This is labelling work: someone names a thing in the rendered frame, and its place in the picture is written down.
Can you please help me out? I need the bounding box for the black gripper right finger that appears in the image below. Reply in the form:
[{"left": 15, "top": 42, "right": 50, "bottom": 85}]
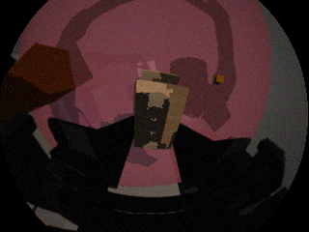
[{"left": 173, "top": 123, "right": 251, "bottom": 190}]

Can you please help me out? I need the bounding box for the olive triangular block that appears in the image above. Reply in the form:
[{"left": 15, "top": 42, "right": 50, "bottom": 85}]
[
  {"left": 142, "top": 70, "right": 182, "bottom": 85},
  {"left": 134, "top": 80, "right": 189, "bottom": 150}
]

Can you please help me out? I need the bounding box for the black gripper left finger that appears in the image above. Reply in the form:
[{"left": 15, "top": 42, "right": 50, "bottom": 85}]
[{"left": 47, "top": 116, "right": 135, "bottom": 189}]

